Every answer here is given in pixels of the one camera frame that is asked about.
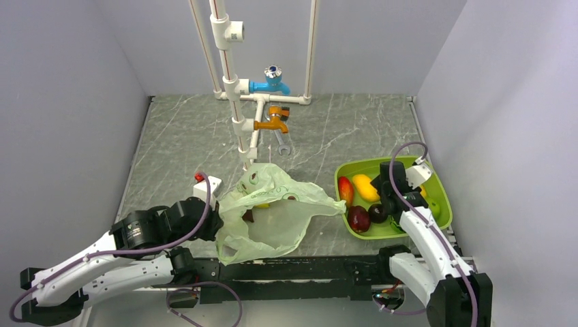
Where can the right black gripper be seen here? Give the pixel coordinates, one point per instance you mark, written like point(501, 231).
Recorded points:
point(377, 184)

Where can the red orange fake mango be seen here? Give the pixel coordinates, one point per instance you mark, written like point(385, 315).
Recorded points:
point(345, 190)

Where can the light green plastic bag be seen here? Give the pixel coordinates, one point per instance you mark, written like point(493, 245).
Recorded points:
point(277, 230)

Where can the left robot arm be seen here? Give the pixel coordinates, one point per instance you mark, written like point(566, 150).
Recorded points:
point(144, 249)

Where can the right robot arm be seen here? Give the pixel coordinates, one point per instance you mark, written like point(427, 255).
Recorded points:
point(451, 291)

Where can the yellow fake mango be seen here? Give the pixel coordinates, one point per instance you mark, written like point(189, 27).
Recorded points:
point(364, 188)

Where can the dark red fake fruit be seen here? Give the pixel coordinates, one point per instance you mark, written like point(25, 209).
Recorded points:
point(358, 219)

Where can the green fake apple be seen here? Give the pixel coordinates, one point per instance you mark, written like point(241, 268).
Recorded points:
point(435, 209)

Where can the dark purple round fruit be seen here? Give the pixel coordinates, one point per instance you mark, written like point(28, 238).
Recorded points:
point(377, 213)

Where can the green plastic basin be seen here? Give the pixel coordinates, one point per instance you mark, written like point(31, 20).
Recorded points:
point(418, 198)

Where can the silver wrench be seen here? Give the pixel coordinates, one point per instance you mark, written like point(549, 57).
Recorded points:
point(283, 148)

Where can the orange faucet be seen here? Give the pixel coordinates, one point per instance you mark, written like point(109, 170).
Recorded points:
point(278, 115)

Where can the blue faucet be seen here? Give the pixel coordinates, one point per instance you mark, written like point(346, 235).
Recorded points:
point(272, 84)

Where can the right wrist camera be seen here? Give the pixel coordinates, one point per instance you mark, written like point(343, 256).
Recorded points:
point(418, 173)

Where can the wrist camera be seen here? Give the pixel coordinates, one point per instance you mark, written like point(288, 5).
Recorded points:
point(209, 185)
point(418, 173)

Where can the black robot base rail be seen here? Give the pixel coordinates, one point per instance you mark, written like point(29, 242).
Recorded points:
point(355, 277)

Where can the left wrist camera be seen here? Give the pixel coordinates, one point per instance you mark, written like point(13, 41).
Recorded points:
point(209, 185)

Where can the white PVC pipe frame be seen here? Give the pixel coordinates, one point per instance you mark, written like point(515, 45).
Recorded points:
point(245, 107)

